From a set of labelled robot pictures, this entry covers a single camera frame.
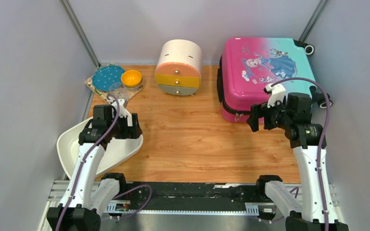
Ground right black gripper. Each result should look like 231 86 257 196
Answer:
246 95 291 132

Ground pink and teal kids suitcase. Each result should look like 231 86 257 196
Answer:
217 37 327 123

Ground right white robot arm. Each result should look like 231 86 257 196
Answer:
247 93 349 231

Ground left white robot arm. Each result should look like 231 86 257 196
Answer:
46 103 144 231

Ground clear glass cup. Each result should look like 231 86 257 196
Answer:
109 82 131 100

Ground floral patterned placemat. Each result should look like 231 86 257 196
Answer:
85 63 144 102

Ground yellow bowl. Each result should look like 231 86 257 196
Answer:
121 70 143 88

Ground blue polka dot plate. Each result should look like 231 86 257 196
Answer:
92 64 125 91

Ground white plastic basin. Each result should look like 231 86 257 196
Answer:
56 119 144 178

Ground round pastel drawer cabinet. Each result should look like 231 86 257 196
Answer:
155 39 202 96

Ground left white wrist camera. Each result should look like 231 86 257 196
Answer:
107 98 133 127

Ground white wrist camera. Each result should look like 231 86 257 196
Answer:
107 98 133 127
264 84 286 108

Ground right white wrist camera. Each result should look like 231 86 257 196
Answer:
264 84 286 108

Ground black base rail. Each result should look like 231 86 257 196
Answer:
105 181 277 220

